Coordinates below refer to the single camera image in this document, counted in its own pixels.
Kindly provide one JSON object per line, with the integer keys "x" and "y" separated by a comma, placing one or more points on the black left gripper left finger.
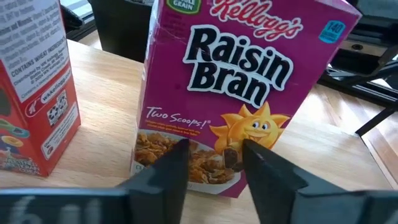
{"x": 155, "y": 193}

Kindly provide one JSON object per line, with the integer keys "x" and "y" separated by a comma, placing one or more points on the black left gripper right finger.
{"x": 273, "y": 193}

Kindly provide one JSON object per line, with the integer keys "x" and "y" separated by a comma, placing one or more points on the red Froot Loops cereal box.
{"x": 37, "y": 93}

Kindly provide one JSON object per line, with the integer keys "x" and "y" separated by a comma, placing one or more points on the wooden shelf with black frame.
{"x": 109, "y": 109}

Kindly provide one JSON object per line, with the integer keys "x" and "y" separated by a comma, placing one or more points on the purple Raisin Bran cereal box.
{"x": 236, "y": 93}

